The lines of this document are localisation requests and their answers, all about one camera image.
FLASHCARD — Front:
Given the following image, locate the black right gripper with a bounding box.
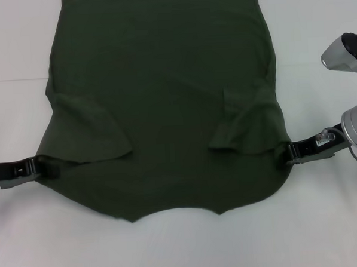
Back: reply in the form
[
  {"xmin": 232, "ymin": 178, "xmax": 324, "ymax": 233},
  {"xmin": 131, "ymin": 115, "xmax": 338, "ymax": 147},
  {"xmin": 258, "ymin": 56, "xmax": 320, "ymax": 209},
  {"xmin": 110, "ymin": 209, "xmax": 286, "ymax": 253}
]
[{"xmin": 273, "ymin": 126, "xmax": 348, "ymax": 167}]

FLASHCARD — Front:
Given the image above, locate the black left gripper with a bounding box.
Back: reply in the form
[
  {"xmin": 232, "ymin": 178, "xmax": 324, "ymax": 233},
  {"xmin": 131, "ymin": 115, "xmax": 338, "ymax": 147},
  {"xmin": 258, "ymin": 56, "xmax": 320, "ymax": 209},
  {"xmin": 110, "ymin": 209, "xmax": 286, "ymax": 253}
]
[{"xmin": 0, "ymin": 156, "xmax": 62, "ymax": 191}]

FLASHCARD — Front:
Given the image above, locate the dark green t-shirt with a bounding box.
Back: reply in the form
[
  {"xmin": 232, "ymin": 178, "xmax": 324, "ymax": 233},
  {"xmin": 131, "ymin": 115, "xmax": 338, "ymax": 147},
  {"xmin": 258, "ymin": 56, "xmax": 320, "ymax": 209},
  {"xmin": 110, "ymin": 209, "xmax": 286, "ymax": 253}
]
[{"xmin": 27, "ymin": 0, "xmax": 295, "ymax": 230}]

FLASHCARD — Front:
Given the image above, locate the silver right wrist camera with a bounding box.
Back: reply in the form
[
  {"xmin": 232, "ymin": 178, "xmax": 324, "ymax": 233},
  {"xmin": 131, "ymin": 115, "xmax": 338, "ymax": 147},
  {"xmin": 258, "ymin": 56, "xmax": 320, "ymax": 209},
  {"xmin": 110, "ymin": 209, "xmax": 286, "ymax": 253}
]
[{"xmin": 319, "ymin": 32, "xmax": 357, "ymax": 76}]

